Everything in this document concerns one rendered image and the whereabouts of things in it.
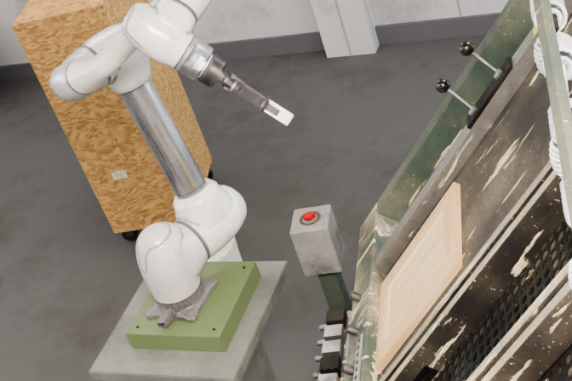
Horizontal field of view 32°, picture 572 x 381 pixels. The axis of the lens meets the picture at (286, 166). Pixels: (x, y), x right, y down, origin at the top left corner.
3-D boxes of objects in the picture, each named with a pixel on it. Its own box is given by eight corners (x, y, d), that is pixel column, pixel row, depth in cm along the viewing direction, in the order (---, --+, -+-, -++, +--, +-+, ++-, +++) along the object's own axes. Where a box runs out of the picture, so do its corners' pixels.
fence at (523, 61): (388, 261, 282) (375, 256, 281) (577, -9, 226) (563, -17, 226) (387, 273, 278) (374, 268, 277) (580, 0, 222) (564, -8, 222)
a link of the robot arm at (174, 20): (179, 62, 221) (206, 17, 226) (119, 24, 218) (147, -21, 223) (167, 77, 231) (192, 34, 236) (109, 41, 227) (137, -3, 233)
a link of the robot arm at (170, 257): (141, 295, 303) (114, 241, 291) (183, 258, 312) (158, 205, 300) (174, 311, 292) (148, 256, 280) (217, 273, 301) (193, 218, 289)
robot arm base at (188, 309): (139, 327, 300) (132, 315, 297) (171, 277, 316) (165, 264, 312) (189, 332, 292) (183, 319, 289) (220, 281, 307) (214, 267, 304)
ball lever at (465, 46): (502, 81, 241) (460, 48, 245) (510, 69, 239) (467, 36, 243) (496, 84, 238) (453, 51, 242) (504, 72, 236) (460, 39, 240)
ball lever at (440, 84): (477, 116, 248) (436, 84, 252) (485, 105, 246) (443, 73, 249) (471, 121, 245) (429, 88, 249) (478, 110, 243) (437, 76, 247)
